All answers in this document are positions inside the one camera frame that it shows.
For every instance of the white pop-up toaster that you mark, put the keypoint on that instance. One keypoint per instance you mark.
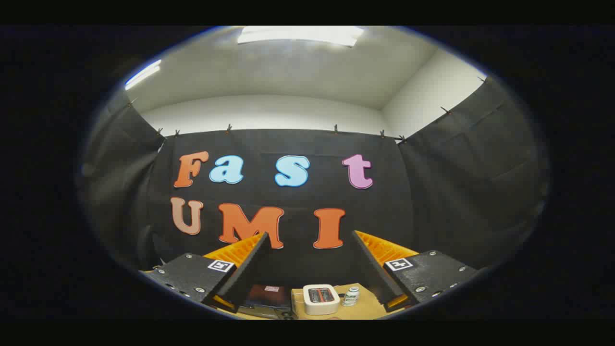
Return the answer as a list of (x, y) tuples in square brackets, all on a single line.
[(321, 307)]

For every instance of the white green-label drink bottle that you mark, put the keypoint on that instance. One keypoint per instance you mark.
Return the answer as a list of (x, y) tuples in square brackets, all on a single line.
[(350, 297)]

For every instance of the large ceiling light panel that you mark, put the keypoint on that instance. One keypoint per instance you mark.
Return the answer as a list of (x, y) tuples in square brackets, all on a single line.
[(300, 35)]

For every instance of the narrow ceiling light strip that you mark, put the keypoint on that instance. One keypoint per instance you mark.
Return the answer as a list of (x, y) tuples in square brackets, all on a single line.
[(143, 74)]

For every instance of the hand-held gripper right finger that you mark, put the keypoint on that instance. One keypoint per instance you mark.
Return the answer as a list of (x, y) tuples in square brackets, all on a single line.
[(372, 271)]

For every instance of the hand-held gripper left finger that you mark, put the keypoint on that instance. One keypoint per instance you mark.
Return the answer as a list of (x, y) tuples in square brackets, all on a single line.
[(245, 274)]

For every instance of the black toaster oven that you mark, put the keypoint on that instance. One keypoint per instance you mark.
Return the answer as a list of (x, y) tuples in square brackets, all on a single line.
[(262, 300)]

